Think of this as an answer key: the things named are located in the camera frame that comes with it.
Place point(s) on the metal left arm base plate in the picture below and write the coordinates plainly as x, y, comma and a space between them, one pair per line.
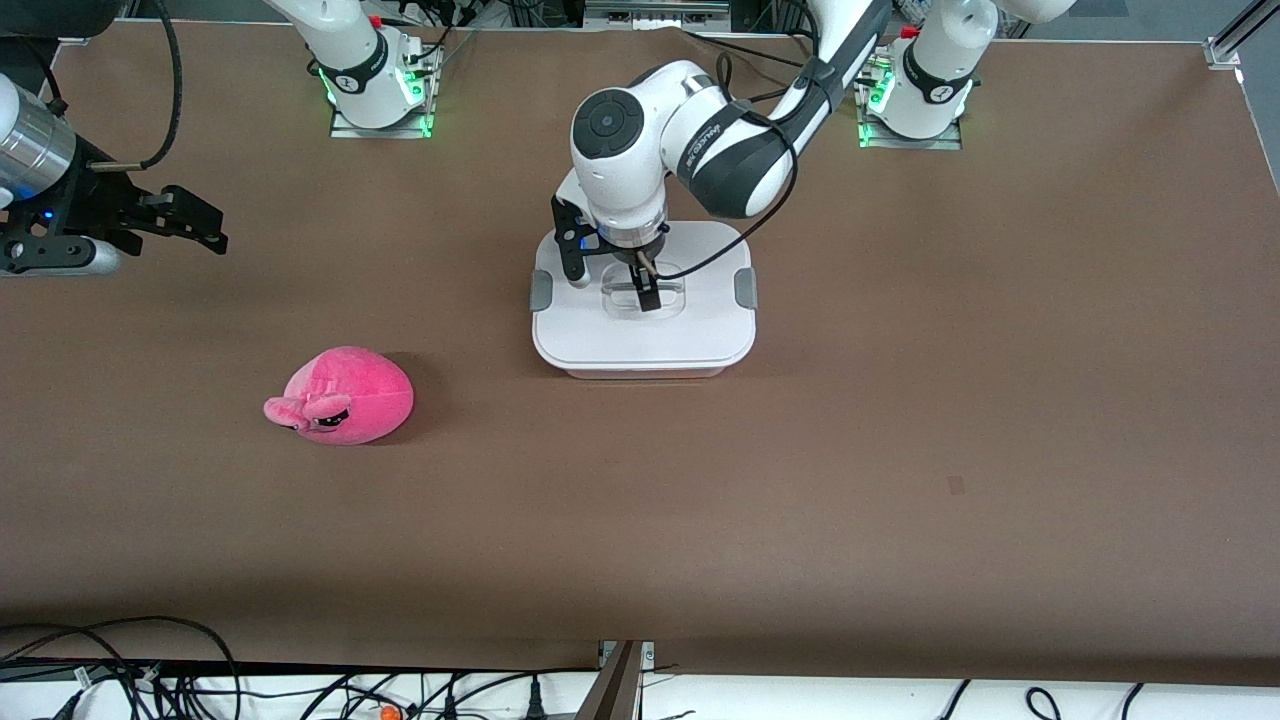
940, 143

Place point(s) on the brown table cover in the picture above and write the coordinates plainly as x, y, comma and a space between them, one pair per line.
700, 520

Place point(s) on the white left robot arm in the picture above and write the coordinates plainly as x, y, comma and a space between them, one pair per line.
640, 160

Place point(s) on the pink translucent plastic box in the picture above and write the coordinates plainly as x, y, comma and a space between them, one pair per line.
640, 372

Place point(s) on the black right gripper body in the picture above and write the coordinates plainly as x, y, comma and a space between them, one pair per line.
97, 199

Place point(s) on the aluminium frame rail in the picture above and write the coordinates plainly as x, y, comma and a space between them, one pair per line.
1225, 50

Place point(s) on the pink plush toy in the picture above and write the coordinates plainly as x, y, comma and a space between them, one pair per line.
365, 395

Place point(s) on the aluminium profile post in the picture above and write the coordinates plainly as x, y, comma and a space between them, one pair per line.
615, 690

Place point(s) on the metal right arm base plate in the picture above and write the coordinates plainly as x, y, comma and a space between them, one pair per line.
380, 132

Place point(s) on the white box lid grey clips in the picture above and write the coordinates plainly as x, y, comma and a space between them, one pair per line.
600, 340

